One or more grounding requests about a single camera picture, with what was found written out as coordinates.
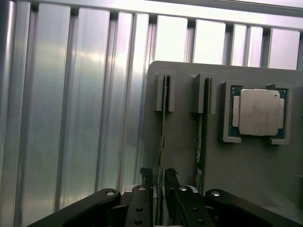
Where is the grey parts rack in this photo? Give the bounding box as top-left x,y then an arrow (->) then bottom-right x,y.
142,60 -> 303,227

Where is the silver CPU chip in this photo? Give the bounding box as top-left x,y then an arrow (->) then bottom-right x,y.
231,87 -> 288,138

